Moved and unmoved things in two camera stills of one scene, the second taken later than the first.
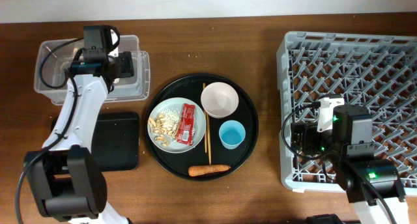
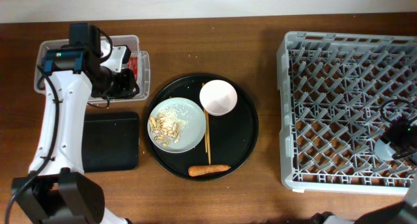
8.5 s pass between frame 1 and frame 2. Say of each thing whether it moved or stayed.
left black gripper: moved
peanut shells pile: stayed
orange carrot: stayed
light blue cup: moved
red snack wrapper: moved
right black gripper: moved
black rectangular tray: stayed
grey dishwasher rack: stayed
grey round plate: stayed
